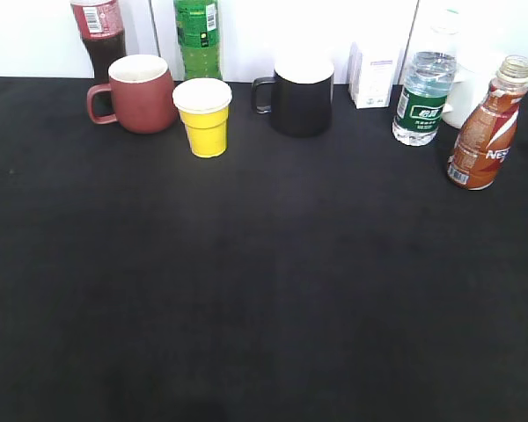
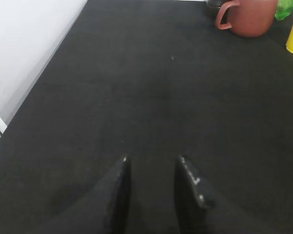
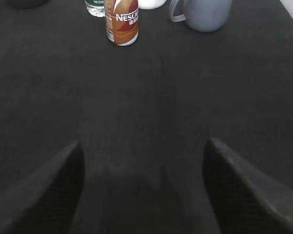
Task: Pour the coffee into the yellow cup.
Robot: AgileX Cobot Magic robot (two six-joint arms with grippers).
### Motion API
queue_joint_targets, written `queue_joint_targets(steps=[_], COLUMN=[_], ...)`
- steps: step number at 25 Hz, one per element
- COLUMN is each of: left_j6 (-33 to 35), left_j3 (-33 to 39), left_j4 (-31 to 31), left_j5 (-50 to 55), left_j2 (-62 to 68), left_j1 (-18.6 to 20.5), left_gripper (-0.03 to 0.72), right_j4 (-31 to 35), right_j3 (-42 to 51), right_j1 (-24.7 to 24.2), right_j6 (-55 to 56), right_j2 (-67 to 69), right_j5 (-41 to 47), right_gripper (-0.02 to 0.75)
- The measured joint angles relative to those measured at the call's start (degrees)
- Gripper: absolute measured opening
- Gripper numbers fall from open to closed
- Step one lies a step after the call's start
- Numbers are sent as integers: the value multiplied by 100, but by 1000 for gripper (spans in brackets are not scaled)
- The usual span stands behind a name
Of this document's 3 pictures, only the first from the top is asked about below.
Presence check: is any yellow paper cup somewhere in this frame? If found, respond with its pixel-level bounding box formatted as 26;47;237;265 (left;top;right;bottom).
172;77;232;158

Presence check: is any brown coffee drink bottle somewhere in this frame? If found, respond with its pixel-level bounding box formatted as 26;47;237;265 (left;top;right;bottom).
447;55;528;191

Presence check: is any black ceramic mug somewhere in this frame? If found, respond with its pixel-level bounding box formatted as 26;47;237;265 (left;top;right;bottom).
251;57;334;137

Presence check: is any red ceramic mug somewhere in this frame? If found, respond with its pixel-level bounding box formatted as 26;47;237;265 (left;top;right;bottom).
86;55;178;134

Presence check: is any white carton box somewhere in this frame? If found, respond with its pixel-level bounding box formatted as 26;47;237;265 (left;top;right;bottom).
348;42;400;109

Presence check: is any water bottle green label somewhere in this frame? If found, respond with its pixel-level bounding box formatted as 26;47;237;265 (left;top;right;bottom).
392;51;457;147

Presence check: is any green soda bottle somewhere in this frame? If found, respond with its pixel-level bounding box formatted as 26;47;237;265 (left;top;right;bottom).
173;0;222;80

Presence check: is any cola bottle red label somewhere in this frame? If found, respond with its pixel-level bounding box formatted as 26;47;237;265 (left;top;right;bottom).
70;0;127;84

